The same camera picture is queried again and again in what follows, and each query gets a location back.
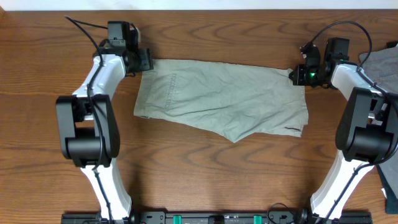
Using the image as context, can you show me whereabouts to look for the khaki green shorts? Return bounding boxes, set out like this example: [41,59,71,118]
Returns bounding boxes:
[134,59,308,142]

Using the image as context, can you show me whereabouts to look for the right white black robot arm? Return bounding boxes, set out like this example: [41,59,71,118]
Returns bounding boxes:
[289,37,397,223]

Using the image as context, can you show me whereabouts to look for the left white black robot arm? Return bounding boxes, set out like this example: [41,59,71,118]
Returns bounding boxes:
[55,21,154,223]

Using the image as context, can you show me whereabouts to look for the grey folded garment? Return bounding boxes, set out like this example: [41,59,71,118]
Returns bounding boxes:
[363,46,397,199]

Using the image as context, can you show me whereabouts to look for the dark folded cloth pile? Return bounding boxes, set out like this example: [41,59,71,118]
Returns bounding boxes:
[376,42,398,215]

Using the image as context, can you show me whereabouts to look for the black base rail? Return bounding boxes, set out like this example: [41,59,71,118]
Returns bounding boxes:
[61,210,373,224]

